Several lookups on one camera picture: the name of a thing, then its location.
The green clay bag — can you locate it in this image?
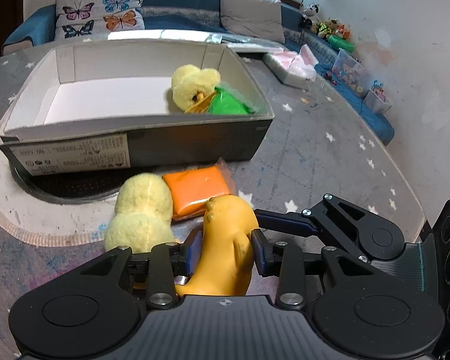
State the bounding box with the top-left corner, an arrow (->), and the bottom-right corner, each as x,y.
206,86 -> 257,116

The yellow plush chick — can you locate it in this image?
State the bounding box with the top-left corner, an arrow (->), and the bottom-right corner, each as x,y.
104,173 -> 175,254

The orange clay bag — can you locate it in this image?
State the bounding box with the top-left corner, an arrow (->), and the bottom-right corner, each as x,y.
162,163 -> 235,222

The white tissue pack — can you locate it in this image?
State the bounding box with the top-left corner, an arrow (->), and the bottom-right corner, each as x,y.
263,44 -> 319,89

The clear toy storage bin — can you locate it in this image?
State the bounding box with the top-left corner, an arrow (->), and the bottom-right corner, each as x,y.
331,49 -> 372,98

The yellow plush duck in box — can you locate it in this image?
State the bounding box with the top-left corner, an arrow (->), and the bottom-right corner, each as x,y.
171,64 -> 221,114

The cardboard shoe box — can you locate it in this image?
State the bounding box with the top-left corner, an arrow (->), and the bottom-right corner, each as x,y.
0,39 -> 274,176

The white remote control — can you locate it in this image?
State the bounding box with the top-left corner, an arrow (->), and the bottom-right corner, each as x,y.
205,33 -> 285,54

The stuffed toys pile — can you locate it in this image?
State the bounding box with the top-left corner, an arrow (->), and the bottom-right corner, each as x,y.
300,3 -> 355,54

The beige cushion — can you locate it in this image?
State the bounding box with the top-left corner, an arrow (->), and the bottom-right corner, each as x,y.
219,0 -> 285,44

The blue sofa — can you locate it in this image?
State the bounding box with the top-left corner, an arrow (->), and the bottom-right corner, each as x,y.
1,0 -> 396,146

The butterfly print pillow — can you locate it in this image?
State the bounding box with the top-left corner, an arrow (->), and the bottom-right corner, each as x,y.
55,0 -> 145,40

